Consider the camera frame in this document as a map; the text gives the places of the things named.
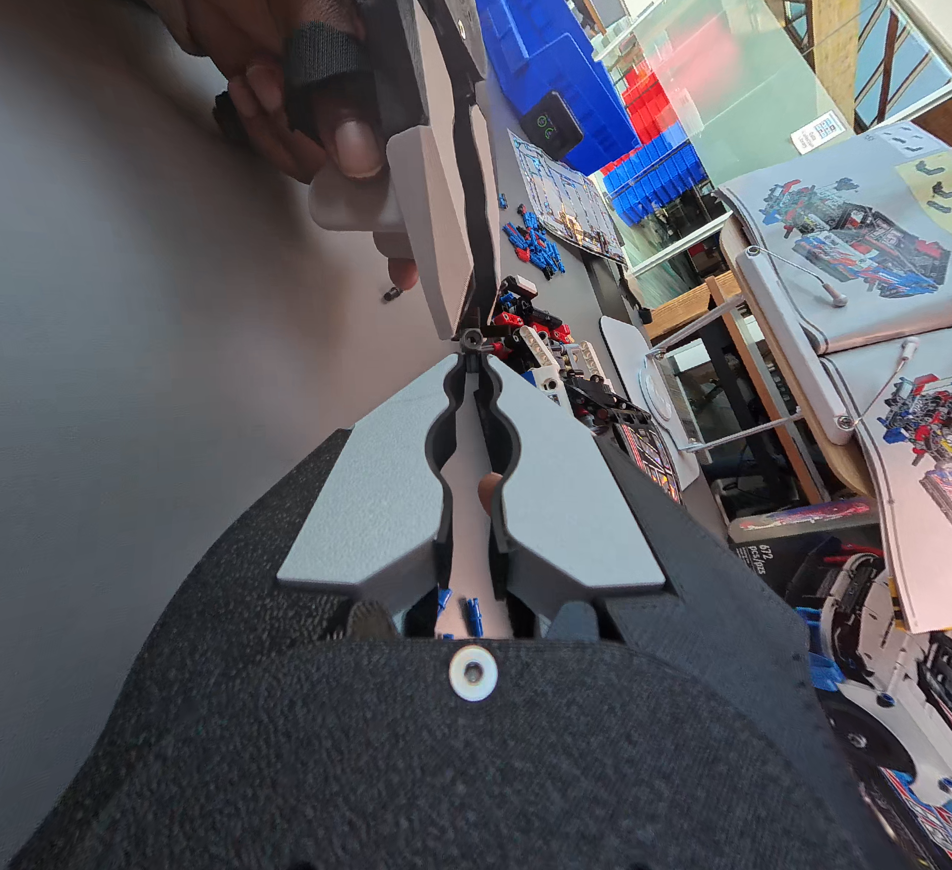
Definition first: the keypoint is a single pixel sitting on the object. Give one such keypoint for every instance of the dark grey axle pin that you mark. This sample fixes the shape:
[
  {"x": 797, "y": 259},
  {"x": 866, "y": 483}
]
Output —
[{"x": 470, "y": 340}]

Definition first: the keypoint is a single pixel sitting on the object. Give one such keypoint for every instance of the black small device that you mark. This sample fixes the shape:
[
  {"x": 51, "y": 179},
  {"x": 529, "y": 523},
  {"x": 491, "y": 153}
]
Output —
[{"x": 552, "y": 126}]

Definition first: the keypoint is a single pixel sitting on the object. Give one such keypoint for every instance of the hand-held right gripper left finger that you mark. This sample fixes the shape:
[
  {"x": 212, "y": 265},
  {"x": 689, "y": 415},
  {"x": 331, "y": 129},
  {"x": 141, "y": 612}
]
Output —
[{"x": 364, "y": 513}]

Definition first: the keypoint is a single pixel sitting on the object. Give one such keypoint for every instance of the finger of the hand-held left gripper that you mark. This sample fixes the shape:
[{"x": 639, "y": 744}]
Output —
[
  {"x": 489, "y": 215},
  {"x": 439, "y": 215}
]

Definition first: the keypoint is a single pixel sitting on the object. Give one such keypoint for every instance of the black product box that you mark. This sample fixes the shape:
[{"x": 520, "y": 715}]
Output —
[{"x": 877, "y": 699}]

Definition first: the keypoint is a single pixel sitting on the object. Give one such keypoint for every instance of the black thin frame piece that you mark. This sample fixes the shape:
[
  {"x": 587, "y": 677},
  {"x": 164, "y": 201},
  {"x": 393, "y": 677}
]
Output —
[{"x": 494, "y": 345}]

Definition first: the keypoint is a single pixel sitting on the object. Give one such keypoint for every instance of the wooden book board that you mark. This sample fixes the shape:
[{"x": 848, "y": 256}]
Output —
[{"x": 796, "y": 379}]

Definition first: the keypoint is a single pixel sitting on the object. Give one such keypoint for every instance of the holographic sticker sheet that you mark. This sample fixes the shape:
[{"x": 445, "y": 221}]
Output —
[{"x": 569, "y": 204}]

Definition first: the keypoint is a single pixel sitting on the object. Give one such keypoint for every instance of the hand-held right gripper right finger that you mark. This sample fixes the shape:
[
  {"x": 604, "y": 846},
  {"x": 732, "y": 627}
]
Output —
[{"x": 580, "y": 513}]

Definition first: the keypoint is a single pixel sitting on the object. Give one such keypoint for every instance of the instruction booklet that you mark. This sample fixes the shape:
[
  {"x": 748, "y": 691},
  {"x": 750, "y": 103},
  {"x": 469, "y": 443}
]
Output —
[{"x": 855, "y": 237}]

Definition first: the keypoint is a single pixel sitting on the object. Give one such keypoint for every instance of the toy race car model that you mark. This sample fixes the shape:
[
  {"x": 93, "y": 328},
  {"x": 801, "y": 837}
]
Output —
[{"x": 580, "y": 379}]

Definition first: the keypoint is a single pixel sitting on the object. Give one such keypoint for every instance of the blue plastic bin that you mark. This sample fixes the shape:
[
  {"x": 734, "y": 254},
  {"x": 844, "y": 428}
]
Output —
[{"x": 543, "y": 44}]

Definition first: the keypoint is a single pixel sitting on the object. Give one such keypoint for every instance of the stack of red and blue bins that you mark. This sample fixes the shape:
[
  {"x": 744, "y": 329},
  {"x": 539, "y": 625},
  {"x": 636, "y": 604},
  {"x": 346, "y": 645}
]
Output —
[{"x": 654, "y": 170}]

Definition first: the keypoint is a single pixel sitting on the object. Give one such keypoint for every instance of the grey desk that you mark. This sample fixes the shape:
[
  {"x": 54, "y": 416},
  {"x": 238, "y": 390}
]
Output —
[{"x": 149, "y": 327}]

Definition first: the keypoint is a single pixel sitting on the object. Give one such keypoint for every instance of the pile of blue pins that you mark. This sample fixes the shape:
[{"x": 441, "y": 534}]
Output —
[{"x": 535, "y": 241}]

